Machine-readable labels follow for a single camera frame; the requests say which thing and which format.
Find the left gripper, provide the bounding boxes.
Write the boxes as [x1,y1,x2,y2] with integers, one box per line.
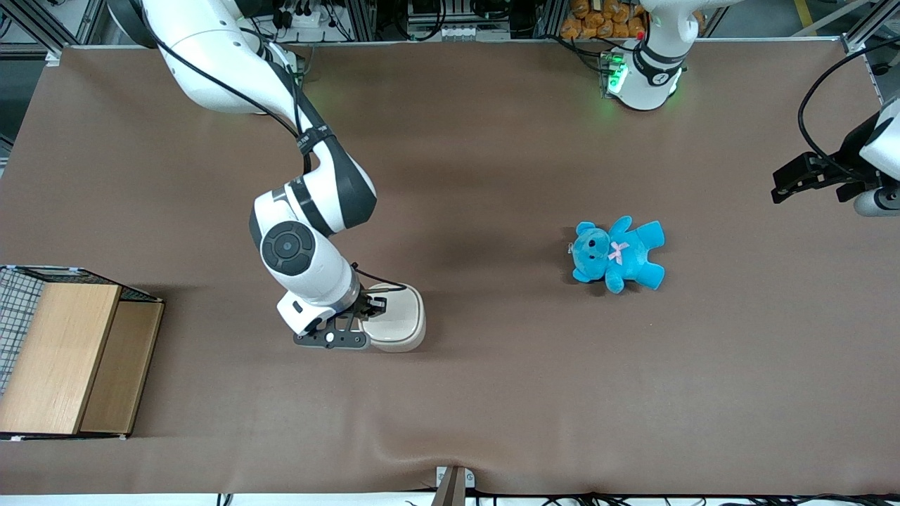
[771,98,900,205]

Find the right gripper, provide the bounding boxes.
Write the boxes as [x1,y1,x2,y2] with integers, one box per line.
[276,290,387,337]

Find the cream white trash can lid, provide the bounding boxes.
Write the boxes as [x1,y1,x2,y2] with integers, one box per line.
[364,285,423,344]

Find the cream white trash can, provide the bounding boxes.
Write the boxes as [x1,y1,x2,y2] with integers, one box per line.
[359,283,427,353]

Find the brown table cover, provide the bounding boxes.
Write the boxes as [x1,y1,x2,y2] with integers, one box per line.
[0,39,900,496]

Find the blue teddy bear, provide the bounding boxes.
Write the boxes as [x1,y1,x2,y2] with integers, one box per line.
[568,216,666,294]

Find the orange plush toy pile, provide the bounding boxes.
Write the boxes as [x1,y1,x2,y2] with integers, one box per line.
[560,0,648,40]

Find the white power strip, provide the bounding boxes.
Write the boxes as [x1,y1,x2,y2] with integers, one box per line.
[408,25,511,41]

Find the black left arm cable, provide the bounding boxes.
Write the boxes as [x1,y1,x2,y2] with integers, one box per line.
[798,39,900,176]

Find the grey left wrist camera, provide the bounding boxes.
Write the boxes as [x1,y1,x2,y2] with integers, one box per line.
[853,186,900,217]

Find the aluminium frame post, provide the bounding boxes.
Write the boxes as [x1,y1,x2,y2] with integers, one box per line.
[840,0,900,106]
[0,0,96,60]

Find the grey metal bracket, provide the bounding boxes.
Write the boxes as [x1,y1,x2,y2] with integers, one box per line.
[436,466,476,506]

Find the wire rack with wooden shelves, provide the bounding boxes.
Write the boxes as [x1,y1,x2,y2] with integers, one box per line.
[0,265,165,441]

